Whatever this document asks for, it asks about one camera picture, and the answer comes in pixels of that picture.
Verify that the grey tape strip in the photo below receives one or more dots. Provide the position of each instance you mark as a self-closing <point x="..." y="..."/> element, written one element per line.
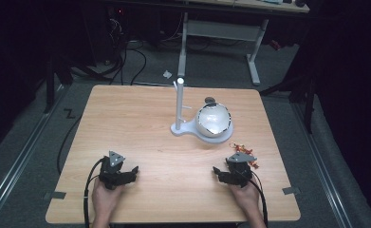
<point x="291" y="190"/>
<point x="55" y="195"/>

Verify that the small orange pieces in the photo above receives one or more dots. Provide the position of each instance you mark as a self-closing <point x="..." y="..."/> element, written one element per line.
<point x="241" y="148"/>

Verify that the white stand with pole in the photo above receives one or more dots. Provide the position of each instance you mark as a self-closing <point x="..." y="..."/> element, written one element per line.
<point x="180" y="107"/>

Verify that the white paper scrap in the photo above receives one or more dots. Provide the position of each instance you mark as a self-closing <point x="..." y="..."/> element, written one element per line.
<point x="167" y="74"/>

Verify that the small grey round object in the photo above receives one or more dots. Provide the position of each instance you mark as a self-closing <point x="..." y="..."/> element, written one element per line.
<point x="210" y="100"/>

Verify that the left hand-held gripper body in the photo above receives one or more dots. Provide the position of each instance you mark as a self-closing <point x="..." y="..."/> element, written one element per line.
<point x="110" y="173"/>

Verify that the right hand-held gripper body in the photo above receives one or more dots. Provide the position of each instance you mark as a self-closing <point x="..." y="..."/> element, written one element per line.
<point x="240" y="172"/>

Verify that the person's right hand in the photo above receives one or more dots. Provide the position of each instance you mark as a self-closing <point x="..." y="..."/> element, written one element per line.
<point x="247" y="200"/>

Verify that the dark metal stand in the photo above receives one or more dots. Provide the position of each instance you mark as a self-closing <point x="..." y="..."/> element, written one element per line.
<point x="301" y="91"/>
<point x="50" y="85"/>

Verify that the person's left hand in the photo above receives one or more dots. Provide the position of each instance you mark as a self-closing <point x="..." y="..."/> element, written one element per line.
<point x="105" y="199"/>

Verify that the white bowl with glitter rim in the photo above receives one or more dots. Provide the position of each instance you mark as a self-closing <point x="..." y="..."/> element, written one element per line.
<point x="212" y="120"/>

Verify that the white desk frame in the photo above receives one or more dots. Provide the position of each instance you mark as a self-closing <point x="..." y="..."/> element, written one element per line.
<point x="221" y="30"/>

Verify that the metal floor rail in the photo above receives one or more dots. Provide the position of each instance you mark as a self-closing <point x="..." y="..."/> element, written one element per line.
<point x="18" y="158"/>
<point x="324" y="164"/>

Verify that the small red object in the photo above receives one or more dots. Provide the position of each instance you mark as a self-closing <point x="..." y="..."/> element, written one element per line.
<point x="275" y="44"/>

